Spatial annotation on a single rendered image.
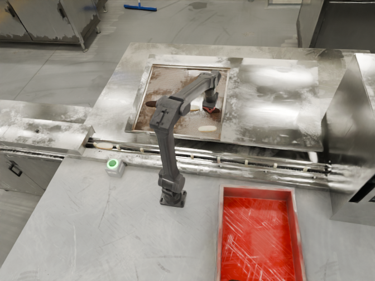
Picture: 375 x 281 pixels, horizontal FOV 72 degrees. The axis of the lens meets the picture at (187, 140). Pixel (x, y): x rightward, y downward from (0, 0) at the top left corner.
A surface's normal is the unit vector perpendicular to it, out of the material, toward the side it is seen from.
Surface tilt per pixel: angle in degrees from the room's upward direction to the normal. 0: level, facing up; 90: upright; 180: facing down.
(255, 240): 0
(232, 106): 10
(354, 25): 90
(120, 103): 0
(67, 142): 0
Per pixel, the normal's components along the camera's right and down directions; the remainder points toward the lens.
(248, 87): -0.12, -0.46
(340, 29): -0.20, 0.79
